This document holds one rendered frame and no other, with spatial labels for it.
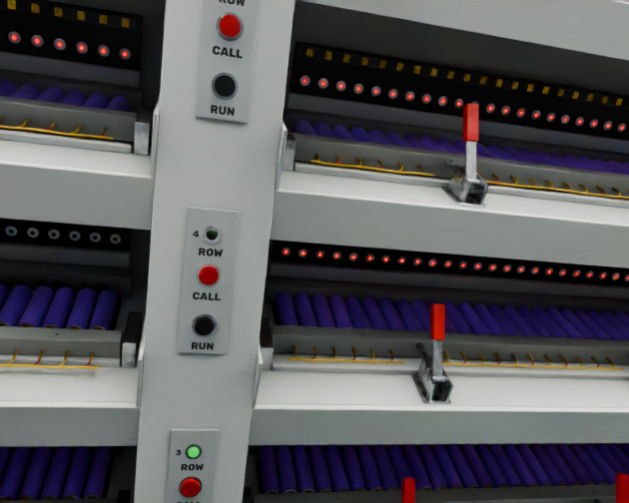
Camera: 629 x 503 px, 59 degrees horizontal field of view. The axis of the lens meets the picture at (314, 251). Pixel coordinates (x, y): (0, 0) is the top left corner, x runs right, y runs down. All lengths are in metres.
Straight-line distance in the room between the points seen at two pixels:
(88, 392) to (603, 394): 0.52
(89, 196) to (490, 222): 0.34
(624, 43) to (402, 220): 0.26
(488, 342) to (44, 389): 0.44
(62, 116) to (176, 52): 0.13
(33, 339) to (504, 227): 0.43
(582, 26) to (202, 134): 0.34
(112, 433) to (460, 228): 0.35
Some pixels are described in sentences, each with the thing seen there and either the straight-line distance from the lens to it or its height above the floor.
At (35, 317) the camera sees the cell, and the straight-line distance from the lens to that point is 0.58.
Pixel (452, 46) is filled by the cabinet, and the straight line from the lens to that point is 0.72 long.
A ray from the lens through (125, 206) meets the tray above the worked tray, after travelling 0.46.
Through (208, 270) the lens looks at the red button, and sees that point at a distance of 0.45.
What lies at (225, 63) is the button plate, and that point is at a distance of 0.45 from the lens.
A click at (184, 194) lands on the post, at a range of 0.45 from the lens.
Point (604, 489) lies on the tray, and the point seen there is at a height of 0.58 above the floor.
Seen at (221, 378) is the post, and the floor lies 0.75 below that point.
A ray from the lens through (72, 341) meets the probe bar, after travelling 0.54.
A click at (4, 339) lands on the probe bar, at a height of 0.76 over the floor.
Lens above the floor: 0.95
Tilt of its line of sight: 11 degrees down
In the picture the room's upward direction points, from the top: 7 degrees clockwise
